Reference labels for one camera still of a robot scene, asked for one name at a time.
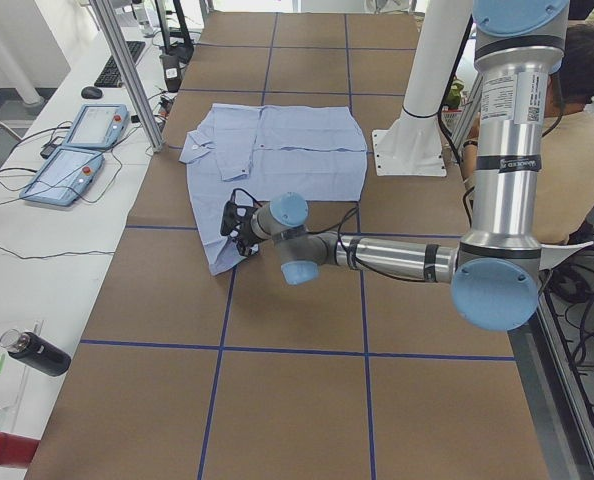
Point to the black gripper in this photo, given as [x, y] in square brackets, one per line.
[244, 233]

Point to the light blue striped shirt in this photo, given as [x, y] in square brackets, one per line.
[319, 153]

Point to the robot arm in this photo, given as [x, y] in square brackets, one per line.
[493, 272]

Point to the lower teach pendant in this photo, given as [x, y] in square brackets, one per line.
[64, 177]

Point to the teach pendant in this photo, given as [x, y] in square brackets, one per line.
[97, 126]
[64, 177]

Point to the upper teach pendant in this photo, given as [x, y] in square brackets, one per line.
[97, 126]

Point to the black computer mouse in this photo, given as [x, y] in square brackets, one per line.
[91, 93]

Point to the black water bottle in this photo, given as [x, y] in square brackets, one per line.
[35, 352]

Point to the white chair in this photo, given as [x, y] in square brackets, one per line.
[554, 255]

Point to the red cylinder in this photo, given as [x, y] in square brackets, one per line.
[17, 451]

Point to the seated person in beige shirt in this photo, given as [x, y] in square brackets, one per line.
[565, 188]

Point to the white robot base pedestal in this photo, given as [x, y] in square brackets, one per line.
[412, 145]

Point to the aluminium frame post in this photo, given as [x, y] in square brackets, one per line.
[113, 34]

